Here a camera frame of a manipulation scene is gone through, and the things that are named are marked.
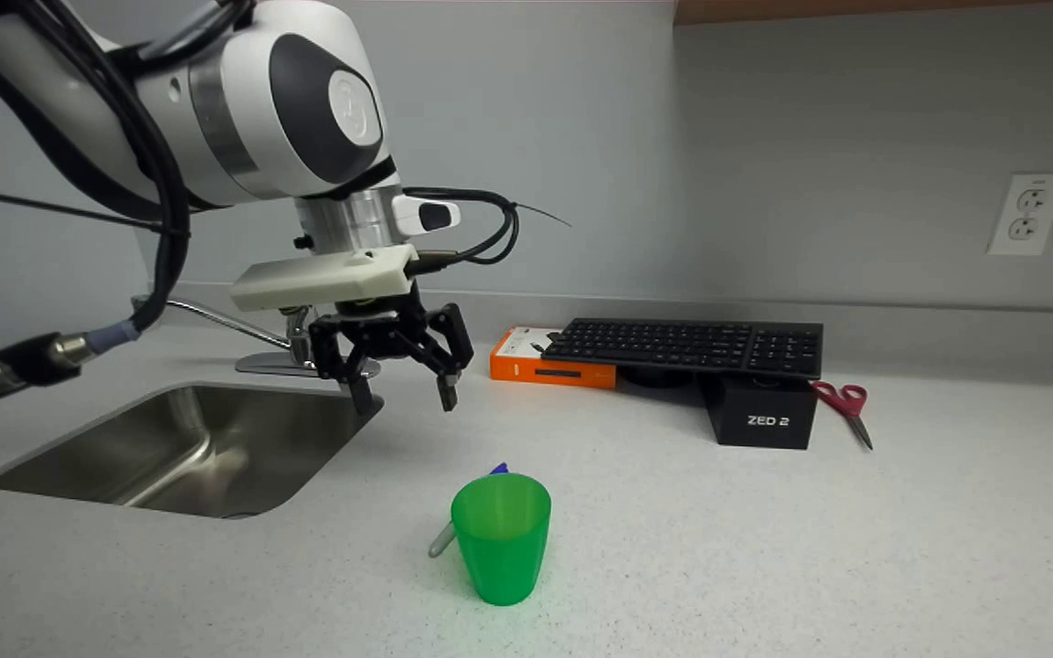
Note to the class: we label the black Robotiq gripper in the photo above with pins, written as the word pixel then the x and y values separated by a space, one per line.
pixel 398 327

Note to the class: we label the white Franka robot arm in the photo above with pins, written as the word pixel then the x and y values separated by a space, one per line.
pixel 274 110

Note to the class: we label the blue capped marker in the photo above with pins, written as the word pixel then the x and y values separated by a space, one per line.
pixel 499 470

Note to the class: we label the orange and white box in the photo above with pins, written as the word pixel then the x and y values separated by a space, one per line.
pixel 531 363

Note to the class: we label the chrome faucet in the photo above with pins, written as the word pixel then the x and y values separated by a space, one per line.
pixel 260 358

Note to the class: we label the green plastic cup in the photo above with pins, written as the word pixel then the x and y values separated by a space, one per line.
pixel 501 542

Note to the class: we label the stainless steel sink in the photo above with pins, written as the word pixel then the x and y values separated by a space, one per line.
pixel 185 449

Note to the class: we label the black computer keyboard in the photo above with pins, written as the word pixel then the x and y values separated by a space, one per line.
pixel 693 343

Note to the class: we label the small black box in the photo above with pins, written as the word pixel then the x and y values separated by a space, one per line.
pixel 762 414

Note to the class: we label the white flat wrist camera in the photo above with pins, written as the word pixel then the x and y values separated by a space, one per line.
pixel 320 279

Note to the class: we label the white wall outlet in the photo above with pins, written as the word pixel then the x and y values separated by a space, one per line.
pixel 1024 212

